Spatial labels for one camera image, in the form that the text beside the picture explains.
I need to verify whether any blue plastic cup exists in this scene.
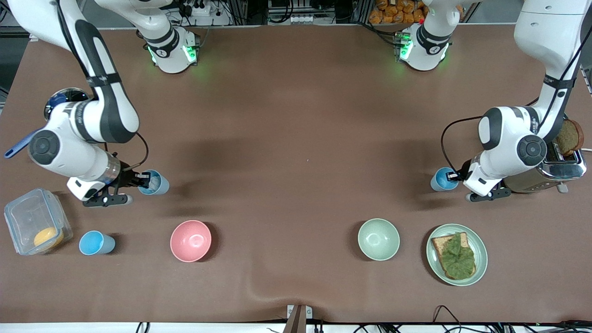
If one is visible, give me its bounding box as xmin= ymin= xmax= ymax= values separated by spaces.
xmin=430 ymin=167 xmax=459 ymax=192
xmin=138 ymin=169 xmax=170 ymax=196
xmin=79 ymin=230 xmax=116 ymax=256

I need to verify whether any yellow round food piece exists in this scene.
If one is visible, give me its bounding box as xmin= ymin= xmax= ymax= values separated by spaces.
xmin=33 ymin=227 xmax=64 ymax=248

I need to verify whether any clear plastic food container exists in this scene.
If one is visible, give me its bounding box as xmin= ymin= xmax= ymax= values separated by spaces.
xmin=4 ymin=188 xmax=74 ymax=256

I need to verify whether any bread slice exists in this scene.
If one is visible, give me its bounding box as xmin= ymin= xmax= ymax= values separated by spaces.
xmin=431 ymin=233 xmax=477 ymax=280

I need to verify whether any pale green plate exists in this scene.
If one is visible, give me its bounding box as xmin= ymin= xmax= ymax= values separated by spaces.
xmin=426 ymin=224 xmax=488 ymax=287

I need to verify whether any beige chrome toaster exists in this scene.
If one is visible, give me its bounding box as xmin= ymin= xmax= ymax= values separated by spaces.
xmin=503 ymin=118 xmax=588 ymax=194

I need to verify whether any pink bowl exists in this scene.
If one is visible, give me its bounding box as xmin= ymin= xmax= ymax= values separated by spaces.
xmin=170 ymin=220 xmax=212 ymax=263

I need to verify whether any green lettuce leaf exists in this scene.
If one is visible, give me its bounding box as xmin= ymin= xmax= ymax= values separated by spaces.
xmin=438 ymin=233 xmax=476 ymax=279

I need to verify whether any pale green bowl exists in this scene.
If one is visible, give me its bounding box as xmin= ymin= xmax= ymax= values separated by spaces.
xmin=358 ymin=218 xmax=401 ymax=261

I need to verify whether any brown toast slice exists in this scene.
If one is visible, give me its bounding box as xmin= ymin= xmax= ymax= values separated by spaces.
xmin=555 ymin=119 xmax=585 ymax=156

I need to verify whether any brown table cover mat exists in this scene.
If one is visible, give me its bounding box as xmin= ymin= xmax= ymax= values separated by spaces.
xmin=0 ymin=24 xmax=592 ymax=324

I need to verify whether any bag of oranges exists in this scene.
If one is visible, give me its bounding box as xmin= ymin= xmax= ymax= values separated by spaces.
xmin=369 ymin=0 xmax=427 ymax=25

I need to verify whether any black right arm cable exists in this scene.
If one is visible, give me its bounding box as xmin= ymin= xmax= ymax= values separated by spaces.
xmin=55 ymin=0 xmax=149 ymax=173

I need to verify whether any metal table edge bracket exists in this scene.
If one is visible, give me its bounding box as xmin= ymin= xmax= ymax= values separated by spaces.
xmin=283 ymin=304 xmax=313 ymax=333

